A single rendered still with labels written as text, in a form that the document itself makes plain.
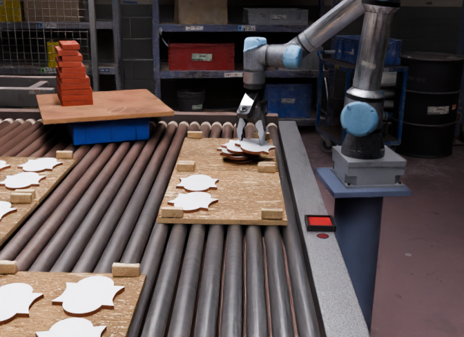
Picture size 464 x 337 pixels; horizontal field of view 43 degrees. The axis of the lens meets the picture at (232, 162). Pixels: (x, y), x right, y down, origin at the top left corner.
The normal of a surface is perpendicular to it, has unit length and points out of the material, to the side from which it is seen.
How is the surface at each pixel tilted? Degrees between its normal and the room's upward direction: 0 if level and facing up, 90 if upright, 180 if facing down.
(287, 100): 90
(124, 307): 0
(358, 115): 97
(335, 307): 0
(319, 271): 0
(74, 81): 90
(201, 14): 86
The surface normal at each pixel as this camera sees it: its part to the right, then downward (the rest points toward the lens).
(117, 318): 0.01, -0.95
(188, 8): 0.36, 0.18
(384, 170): 0.11, 0.30
